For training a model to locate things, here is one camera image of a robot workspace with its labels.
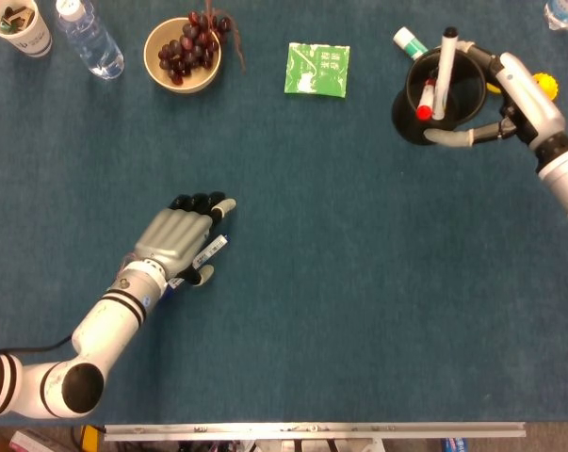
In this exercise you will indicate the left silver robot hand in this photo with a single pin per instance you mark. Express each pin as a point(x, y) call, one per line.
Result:
point(175, 235)

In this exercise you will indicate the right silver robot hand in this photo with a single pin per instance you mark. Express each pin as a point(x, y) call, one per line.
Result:
point(530, 108)

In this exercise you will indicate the blue capped white marker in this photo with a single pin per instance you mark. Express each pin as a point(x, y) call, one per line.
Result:
point(213, 247)

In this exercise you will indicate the black capped white marker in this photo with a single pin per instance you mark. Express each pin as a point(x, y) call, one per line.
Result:
point(446, 70)

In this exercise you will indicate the red capped white marker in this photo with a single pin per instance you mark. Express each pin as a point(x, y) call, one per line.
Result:
point(426, 101)

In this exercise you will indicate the black cup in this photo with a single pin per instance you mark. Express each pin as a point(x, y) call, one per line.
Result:
point(406, 127)

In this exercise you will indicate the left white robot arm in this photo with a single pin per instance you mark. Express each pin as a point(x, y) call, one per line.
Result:
point(67, 348)

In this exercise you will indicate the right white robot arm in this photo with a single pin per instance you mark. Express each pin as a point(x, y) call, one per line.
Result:
point(566, 188)

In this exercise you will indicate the small yellow toy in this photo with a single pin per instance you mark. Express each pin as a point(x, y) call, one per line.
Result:
point(549, 85)

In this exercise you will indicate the blue labelled water bottle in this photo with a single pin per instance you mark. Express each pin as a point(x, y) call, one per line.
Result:
point(563, 14)

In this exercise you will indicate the white green glue stick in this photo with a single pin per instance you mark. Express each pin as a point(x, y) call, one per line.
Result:
point(406, 38)

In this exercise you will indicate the blue table cloth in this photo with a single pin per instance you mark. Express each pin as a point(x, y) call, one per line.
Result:
point(312, 282)

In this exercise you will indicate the beige bowl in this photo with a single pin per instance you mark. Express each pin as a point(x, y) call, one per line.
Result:
point(194, 85)

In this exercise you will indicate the dark red grape bunch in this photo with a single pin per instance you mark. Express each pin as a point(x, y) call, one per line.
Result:
point(189, 47)

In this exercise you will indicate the clear unlabelled water bottle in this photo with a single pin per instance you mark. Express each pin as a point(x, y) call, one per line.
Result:
point(95, 47)

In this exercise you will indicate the green paper packet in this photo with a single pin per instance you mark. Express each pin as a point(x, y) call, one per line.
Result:
point(316, 70)

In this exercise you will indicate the yellow black tool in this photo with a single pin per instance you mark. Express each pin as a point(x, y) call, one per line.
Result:
point(91, 440)

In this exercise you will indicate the white paper cup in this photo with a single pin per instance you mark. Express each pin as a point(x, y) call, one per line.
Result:
point(34, 42)

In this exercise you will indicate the pink box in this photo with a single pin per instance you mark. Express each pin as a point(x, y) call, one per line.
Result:
point(29, 442)

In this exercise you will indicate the dark clips in cup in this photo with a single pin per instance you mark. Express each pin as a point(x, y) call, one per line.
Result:
point(15, 19)

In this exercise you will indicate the blue printed package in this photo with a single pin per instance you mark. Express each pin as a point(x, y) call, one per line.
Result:
point(454, 445)

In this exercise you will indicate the aluminium rail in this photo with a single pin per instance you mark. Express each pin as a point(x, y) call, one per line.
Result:
point(312, 431)

